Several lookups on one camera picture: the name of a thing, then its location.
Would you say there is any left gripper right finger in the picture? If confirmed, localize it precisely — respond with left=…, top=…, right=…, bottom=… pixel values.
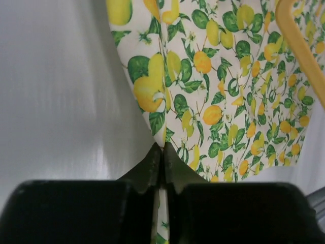
left=164, top=146, right=324, bottom=243

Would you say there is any lemon print cloth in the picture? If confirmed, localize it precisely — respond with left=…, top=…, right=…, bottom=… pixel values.
left=106, top=0, right=325, bottom=244

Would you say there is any yellow hanger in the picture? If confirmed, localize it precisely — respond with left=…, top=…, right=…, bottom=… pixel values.
left=275, top=0, right=324, bottom=106

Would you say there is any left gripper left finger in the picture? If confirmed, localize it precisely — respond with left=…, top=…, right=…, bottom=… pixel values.
left=1, top=144, right=161, bottom=243

